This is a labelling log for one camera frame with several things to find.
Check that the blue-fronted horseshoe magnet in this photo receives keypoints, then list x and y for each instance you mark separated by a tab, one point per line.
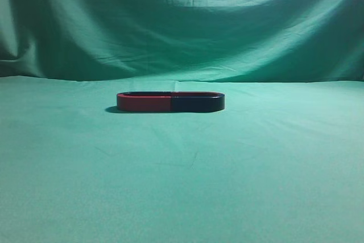
197	101

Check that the left red-fronted horseshoe magnet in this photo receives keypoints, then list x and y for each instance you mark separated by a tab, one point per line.
144	101

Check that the green cloth backdrop and cover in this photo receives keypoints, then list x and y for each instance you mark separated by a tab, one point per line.
283	162

